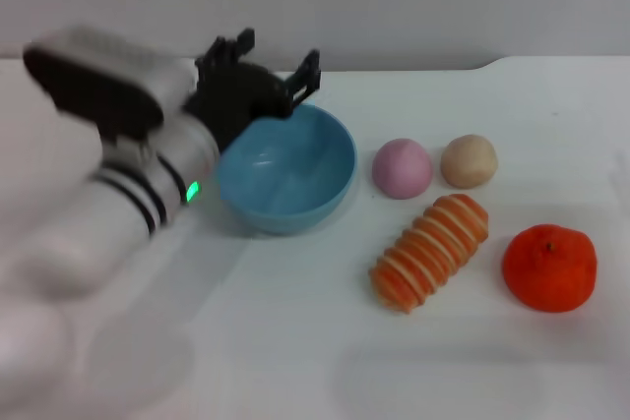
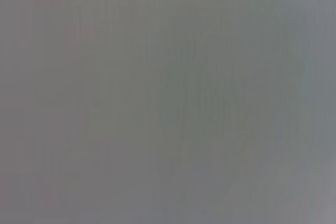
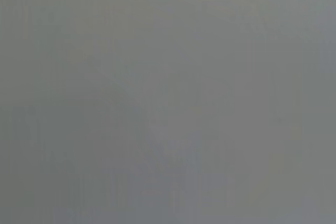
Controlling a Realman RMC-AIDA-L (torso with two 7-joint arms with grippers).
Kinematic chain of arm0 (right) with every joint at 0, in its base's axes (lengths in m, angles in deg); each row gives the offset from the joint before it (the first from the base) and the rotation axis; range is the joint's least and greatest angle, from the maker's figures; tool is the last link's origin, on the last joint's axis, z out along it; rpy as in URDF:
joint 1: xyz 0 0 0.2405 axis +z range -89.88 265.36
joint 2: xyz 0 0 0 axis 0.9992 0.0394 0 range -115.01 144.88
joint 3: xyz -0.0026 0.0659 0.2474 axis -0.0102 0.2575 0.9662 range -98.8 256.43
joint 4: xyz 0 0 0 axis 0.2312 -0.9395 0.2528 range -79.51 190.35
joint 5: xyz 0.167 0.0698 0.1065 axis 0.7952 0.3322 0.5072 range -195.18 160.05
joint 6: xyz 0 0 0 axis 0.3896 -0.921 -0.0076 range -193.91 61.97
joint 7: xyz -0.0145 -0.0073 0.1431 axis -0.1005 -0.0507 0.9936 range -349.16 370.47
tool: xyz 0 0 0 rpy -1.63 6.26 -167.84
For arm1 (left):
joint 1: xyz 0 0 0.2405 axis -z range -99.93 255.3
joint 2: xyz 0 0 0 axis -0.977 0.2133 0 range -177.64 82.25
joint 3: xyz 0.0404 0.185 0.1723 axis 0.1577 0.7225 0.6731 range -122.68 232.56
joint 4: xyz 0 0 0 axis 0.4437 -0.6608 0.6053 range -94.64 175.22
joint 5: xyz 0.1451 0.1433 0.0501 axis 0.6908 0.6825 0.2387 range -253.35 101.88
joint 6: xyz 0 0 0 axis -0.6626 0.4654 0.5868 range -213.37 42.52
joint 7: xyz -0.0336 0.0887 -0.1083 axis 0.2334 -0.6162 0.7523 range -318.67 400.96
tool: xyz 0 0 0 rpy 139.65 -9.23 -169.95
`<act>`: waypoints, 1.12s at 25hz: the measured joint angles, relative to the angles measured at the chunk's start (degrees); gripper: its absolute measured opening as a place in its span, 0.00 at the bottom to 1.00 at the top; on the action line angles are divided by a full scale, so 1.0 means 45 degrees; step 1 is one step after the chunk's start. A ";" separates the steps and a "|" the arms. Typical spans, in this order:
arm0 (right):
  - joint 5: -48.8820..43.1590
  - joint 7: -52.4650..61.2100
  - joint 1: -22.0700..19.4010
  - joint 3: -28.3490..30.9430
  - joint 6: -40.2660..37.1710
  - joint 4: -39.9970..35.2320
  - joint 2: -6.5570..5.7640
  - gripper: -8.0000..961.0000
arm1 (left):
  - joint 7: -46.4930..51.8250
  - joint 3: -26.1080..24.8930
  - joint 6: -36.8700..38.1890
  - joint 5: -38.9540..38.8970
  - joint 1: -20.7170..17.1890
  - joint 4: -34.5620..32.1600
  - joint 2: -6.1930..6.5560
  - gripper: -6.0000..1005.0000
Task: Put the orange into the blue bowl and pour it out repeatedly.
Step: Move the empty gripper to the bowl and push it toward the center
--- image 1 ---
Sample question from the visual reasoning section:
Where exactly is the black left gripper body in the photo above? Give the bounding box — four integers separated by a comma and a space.
184, 58, 296, 150

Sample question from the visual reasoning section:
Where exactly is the blue plastic bowl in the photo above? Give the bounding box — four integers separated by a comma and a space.
216, 103, 357, 236

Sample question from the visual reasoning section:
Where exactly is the orange toy mandarin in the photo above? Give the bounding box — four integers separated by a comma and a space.
501, 223, 599, 313

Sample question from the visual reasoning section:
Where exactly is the pink round bun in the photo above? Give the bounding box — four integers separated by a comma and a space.
371, 138, 434, 201

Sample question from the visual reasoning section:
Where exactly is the beige round bun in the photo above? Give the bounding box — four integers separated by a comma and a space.
439, 134, 499, 190

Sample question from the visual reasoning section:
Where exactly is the orange striped bread loaf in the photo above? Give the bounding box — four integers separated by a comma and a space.
368, 193, 490, 315

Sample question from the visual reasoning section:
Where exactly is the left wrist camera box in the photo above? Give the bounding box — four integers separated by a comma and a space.
22, 24, 198, 146

